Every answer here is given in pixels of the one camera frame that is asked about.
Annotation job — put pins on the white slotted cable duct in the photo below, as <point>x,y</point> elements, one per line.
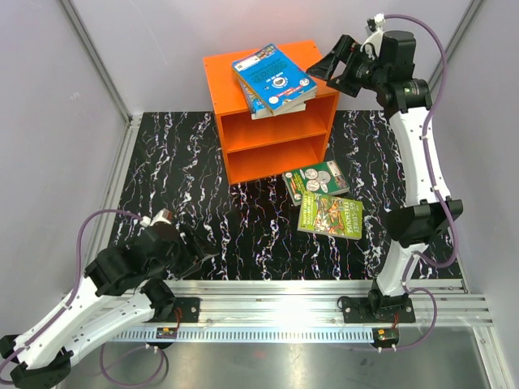
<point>242,335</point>

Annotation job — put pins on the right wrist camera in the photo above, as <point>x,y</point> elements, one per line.
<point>375,32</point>

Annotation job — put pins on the left aluminium frame post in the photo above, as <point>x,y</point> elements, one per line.
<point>80,30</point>

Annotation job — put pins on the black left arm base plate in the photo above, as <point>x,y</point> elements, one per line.
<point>187,309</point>

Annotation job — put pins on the orange wooden shelf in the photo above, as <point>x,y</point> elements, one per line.
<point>254,149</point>

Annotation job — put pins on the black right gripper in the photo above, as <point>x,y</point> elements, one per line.
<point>347,53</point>

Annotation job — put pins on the small circuit board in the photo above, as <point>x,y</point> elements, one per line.
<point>170,333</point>
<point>386,337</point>

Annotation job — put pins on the dark green book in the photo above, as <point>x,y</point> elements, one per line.
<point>322,178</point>

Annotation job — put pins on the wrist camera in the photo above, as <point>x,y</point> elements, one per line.
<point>163,216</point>
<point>375,32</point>

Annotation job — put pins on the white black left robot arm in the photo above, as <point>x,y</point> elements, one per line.
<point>122,287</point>

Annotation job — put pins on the blue 26-Storey Treehouse book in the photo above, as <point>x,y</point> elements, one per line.
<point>250,97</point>

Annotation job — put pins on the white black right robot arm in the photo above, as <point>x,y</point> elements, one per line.
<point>384,64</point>

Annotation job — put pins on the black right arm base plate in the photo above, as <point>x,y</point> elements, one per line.
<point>374,310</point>

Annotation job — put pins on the green 65-Storey Treehouse book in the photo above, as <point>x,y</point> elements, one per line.
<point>331,216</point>

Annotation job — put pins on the left small circuit board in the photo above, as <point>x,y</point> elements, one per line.
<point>170,333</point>

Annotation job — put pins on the aluminium front rail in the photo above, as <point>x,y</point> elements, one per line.
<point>313,303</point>

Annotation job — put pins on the dark Tale of Two Cities book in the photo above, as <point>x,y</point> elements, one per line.
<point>284,112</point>

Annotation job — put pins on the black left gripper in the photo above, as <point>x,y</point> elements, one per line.
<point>194,253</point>

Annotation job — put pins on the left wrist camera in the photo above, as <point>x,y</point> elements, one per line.
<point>163,216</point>

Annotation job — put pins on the right small circuit board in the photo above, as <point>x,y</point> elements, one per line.
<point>386,337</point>

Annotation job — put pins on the right aluminium frame post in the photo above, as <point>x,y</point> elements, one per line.
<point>466,21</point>

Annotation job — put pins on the aluminium frame post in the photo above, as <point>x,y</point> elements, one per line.
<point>80,30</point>
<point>466,21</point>

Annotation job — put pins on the blue back-cover book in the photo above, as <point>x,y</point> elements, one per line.
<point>275,79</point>

